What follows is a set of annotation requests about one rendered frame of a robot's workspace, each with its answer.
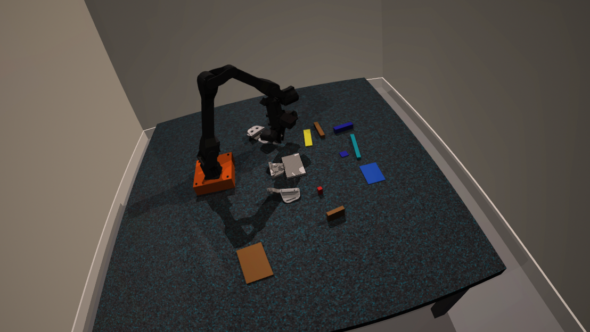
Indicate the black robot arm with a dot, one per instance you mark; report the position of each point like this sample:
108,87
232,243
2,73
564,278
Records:
208,82

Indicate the white housing plate with two round holes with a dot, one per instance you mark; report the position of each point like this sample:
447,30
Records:
255,130

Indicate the teal long thin bar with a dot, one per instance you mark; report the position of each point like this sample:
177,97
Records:
355,146

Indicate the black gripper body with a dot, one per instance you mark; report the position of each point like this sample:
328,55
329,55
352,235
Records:
271,134

